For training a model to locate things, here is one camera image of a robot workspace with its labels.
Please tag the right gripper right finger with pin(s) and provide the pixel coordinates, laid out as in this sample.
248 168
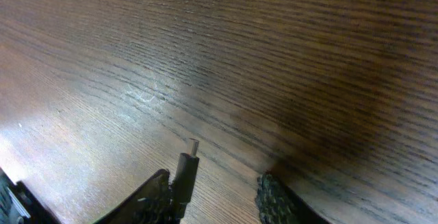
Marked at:
278 204

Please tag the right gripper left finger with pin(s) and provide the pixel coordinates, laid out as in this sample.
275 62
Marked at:
151 203

